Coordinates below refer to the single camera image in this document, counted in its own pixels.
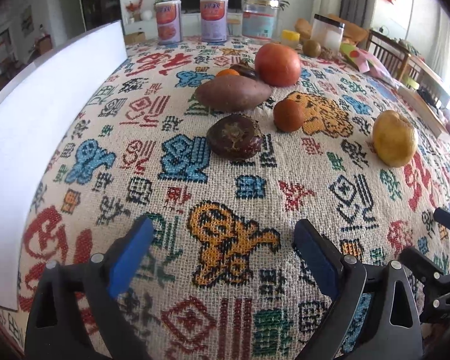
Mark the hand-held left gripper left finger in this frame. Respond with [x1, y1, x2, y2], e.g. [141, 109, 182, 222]
[24, 215, 154, 360]

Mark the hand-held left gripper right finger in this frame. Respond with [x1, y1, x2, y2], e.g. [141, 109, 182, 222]
[292, 218, 422, 360]

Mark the yellow citrus fruit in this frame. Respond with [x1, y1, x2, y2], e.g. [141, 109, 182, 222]
[372, 110, 419, 168]

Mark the brown-orange round fruit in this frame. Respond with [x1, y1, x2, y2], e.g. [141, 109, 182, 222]
[273, 99, 305, 133]

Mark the large dark mangosteen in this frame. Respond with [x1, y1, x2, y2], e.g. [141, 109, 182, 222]
[206, 114, 265, 158]

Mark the sweet potato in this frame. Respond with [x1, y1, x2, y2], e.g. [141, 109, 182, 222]
[194, 75, 274, 113]

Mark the patterned woven tablecloth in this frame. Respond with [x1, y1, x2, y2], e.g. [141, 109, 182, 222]
[17, 35, 450, 360]

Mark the wooden chair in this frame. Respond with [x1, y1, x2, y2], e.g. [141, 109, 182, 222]
[409, 54, 450, 96]
[365, 29, 413, 79]

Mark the white board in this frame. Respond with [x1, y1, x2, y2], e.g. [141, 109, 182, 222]
[0, 20, 128, 312]

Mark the pink fruit-print snack bag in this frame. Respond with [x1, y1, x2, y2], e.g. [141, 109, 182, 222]
[339, 43, 384, 75]

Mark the red apple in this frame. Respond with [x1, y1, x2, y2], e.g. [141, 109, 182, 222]
[254, 43, 302, 87]

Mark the small dark mangosteen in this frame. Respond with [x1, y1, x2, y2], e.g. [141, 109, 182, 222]
[230, 63, 257, 81]

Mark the orange beanbag cushion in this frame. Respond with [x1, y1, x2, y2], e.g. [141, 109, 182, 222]
[294, 15, 370, 46]

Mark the clear container with black lid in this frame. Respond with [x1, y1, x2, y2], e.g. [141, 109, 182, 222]
[310, 14, 345, 53]

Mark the small yellow-lidded container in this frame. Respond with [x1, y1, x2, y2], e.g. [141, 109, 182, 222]
[281, 30, 301, 49]

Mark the purple tin can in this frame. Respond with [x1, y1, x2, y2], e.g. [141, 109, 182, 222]
[200, 0, 229, 43]
[155, 0, 182, 44]

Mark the red flower bouquet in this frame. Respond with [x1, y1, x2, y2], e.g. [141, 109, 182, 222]
[125, 0, 142, 22]

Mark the clear labelled plastic jar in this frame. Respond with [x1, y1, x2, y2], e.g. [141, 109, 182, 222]
[242, 0, 279, 40]

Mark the wooden stool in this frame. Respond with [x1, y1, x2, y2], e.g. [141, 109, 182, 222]
[228, 13, 244, 35]

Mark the framed wall picture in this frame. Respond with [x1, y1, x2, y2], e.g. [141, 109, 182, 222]
[20, 5, 34, 32]

